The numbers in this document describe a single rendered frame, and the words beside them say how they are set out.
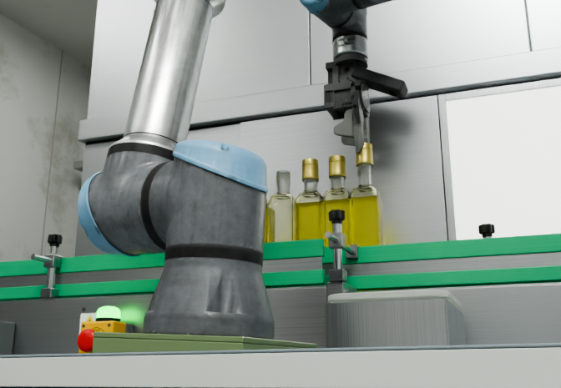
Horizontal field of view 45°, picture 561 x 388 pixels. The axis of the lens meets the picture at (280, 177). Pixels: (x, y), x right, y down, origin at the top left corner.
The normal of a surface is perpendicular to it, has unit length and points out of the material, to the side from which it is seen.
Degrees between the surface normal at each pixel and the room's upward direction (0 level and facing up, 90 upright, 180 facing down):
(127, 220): 116
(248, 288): 76
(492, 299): 90
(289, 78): 90
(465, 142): 90
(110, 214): 106
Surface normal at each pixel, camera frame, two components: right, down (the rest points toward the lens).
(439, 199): -0.35, -0.27
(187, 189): -0.54, -0.24
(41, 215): 0.90, -0.13
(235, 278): 0.49, -0.48
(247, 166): 0.65, -0.21
